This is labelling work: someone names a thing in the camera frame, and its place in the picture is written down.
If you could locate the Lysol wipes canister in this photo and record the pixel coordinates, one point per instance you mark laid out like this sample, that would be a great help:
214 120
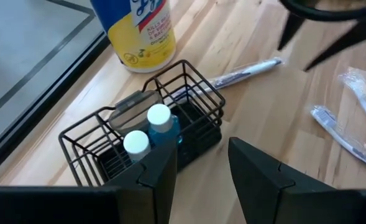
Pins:
139 46

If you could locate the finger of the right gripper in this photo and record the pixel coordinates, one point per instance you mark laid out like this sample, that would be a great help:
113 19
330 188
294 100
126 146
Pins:
344 43
290 29

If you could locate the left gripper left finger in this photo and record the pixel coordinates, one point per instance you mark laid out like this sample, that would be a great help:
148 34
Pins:
158 186

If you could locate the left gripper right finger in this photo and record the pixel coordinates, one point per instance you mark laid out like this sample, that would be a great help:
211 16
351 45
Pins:
263 193

